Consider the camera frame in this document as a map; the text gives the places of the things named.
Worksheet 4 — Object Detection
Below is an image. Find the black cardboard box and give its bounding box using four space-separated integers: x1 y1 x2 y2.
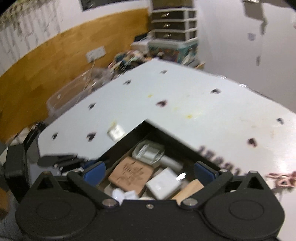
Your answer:
84 121 222 203

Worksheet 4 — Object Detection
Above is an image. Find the wooden block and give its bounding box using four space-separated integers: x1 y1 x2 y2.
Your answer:
171 179 204 205

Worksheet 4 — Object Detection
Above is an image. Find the brown engraved leather pouch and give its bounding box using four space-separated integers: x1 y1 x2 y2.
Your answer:
108 157 154 196

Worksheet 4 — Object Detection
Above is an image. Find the white power adapter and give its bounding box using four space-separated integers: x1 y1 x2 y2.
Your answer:
146 167 186 200

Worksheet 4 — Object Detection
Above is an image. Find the clear plastic case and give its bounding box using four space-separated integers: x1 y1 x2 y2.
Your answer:
132 140 165 168

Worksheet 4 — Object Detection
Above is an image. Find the pink hair clip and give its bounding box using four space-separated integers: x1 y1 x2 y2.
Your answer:
267 171 295 188

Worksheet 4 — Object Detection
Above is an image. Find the clear plastic storage bin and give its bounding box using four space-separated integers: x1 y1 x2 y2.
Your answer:
47 67 112 118

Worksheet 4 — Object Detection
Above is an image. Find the white plastic drawer unit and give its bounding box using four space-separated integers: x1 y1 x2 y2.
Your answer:
151 8 198 42

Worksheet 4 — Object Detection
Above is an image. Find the white wall socket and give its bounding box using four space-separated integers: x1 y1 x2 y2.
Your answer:
86 46 106 63

